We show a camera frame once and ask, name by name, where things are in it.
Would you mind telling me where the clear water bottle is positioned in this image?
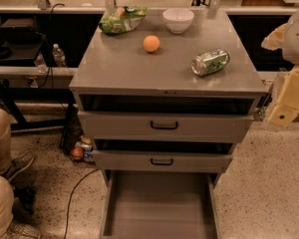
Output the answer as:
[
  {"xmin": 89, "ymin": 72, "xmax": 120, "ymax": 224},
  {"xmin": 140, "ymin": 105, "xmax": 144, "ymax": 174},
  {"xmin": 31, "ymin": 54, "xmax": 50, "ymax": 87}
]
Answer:
[
  {"xmin": 52, "ymin": 44, "xmax": 67, "ymax": 68},
  {"xmin": 34, "ymin": 53, "xmax": 48, "ymax": 74}
]

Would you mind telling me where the dark side table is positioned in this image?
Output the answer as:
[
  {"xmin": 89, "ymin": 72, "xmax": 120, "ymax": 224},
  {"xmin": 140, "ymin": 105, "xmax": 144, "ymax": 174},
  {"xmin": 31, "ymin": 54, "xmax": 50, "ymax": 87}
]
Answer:
[{"xmin": 0, "ymin": 17, "xmax": 72, "ymax": 130}]

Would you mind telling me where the grey drawer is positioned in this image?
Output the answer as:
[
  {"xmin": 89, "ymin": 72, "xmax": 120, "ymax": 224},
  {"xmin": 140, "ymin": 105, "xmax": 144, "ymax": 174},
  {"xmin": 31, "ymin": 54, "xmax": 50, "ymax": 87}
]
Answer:
[
  {"xmin": 100, "ymin": 171, "xmax": 221, "ymax": 239},
  {"xmin": 93, "ymin": 150, "xmax": 232, "ymax": 173},
  {"xmin": 78, "ymin": 112, "xmax": 253, "ymax": 143}
]

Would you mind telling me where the green soda can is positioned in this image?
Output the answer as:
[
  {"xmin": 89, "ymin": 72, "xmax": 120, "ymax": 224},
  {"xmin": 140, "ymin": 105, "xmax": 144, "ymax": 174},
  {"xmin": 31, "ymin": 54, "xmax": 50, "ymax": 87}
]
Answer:
[{"xmin": 191, "ymin": 48, "xmax": 230, "ymax": 77}]

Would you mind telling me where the green chip bag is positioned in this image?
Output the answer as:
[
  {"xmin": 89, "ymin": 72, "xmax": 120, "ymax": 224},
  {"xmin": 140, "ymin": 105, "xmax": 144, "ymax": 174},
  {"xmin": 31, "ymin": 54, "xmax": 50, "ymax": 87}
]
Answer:
[{"xmin": 99, "ymin": 6, "xmax": 148, "ymax": 35}]

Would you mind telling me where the top grey drawer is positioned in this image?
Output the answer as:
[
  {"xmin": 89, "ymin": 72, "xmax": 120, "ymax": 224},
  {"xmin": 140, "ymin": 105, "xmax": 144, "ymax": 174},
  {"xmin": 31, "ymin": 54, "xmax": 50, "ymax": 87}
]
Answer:
[{"xmin": 78, "ymin": 112, "xmax": 253, "ymax": 143}]

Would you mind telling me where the middle grey drawer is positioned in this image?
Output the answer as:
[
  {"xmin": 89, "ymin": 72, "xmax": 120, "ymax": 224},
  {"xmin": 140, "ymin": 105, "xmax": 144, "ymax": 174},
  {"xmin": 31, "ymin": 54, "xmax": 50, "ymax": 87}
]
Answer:
[{"xmin": 93, "ymin": 150, "xmax": 232, "ymax": 173}]

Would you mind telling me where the red apple on floor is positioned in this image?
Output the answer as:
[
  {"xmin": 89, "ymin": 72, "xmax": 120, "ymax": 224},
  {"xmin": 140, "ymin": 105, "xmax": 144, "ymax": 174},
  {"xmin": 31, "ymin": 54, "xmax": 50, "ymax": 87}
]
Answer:
[{"xmin": 71, "ymin": 147, "xmax": 84, "ymax": 160}]

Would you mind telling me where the person leg khaki upper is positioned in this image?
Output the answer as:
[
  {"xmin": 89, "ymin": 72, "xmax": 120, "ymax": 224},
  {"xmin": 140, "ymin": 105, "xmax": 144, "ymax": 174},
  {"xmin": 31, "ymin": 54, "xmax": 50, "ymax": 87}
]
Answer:
[{"xmin": 0, "ymin": 109, "xmax": 12, "ymax": 175}]

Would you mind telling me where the grey sneaker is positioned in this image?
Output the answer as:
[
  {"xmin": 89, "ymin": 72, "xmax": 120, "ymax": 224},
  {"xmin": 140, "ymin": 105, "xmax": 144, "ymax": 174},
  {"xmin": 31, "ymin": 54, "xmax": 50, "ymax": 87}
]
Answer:
[
  {"xmin": 1, "ymin": 220, "xmax": 41, "ymax": 239},
  {"xmin": 4, "ymin": 152, "xmax": 35, "ymax": 182}
]

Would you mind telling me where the black floor cable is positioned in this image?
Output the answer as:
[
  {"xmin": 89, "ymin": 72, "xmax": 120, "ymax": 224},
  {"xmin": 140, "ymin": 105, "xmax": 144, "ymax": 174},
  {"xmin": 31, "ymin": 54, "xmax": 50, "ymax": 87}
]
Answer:
[{"xmin": 63, "ymin": 168, "xmax": 100, "ymax": 239}]

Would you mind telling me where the white bowl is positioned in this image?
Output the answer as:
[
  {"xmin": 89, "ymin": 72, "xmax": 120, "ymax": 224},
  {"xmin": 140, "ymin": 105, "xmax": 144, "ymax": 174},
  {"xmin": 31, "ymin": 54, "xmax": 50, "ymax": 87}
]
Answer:
[{"xmin": 162, "ymin": 8, "xmax": 194, "ymax": 34}]

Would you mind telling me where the person leg khaki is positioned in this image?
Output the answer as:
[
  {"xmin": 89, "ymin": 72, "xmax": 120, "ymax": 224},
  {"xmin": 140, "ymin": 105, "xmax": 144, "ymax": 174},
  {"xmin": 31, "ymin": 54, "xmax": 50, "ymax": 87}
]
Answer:
[
  {"xmin": 0, "ymin": 176, "xmax": 14, "ymax": 238},
  {"xmin": 0, "ymin": 109, "xmax": 12, "ymax": 175}
]

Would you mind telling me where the orange fruit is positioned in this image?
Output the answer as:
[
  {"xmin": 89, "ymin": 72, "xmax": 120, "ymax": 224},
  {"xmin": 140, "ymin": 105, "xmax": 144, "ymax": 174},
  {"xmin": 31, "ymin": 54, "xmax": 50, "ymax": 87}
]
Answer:
[{"xmin": 143, "ymin": 36, "xmax": 160, "ymax": 53}]

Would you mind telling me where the person leg khaki lower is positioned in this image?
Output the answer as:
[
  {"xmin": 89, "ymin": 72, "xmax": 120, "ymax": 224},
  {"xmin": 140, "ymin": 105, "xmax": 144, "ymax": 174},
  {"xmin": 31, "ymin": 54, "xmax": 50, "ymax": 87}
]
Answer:
[{"xmin": 0, "ymin": 176, "xmax": 14, "ymax": 238}]

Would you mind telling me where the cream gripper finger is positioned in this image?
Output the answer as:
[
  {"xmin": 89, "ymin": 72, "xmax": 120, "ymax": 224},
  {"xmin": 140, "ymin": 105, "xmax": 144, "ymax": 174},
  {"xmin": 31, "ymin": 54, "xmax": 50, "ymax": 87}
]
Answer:
[
  {"xmin": 261, "ymin": 23, "xmax": 287, "ymax": 51},
  {"xmin": 268, "ymin": 66, "xmax": 299, "ymax": 126}
]

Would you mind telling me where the black hanging cable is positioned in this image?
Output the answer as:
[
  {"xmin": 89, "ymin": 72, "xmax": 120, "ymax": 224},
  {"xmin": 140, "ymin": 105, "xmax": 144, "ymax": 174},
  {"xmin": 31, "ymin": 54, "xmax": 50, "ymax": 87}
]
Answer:
[{"xmin": 38, "ymin": 2, "xmax": 66, "ymax": 89}]

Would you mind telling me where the grey drawer cabinet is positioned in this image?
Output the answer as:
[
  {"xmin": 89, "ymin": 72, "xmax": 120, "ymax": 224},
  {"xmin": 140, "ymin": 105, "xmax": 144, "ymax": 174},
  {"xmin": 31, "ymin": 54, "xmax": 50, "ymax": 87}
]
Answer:
[{"xmin": 69, "ymin": 9, "xmax": 268, "ymax": 188}]

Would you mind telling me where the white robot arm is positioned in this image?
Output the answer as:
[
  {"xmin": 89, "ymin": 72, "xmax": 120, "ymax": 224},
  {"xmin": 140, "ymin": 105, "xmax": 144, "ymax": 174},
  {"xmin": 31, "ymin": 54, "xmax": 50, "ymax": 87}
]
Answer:
[{"xmin": 261, "ymin": 8, "xmax": 299, "ymax": 126}]

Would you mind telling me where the can on floor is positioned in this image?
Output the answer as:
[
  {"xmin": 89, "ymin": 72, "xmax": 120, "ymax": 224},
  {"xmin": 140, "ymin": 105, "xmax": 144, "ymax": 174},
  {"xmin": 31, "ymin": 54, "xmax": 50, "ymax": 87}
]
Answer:
[{"xmin": 75, "ymin": 141, "xmax": 93, "ymax": 151}]

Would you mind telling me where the bottom grey drawer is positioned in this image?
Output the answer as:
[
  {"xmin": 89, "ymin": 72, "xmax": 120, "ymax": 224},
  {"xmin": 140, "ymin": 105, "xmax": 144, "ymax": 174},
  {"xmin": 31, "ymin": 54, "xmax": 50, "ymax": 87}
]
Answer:
[{"xmin": 100, "ymin": 171, "xmax": 221, "ymax": 239}]

